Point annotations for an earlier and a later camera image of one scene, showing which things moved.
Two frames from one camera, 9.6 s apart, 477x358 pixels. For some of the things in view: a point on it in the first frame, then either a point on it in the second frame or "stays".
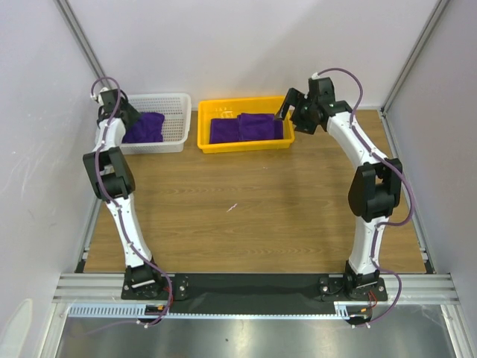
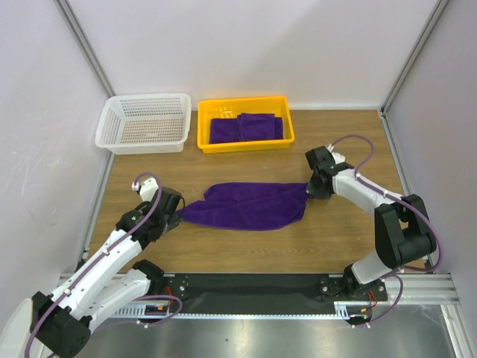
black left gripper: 133,112 to 174,221
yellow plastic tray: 233,107 stays
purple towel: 247,127 stays
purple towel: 256,126 stays
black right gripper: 293,101 to 318,185
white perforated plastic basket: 176,109 stays
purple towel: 147,127 to 248,206
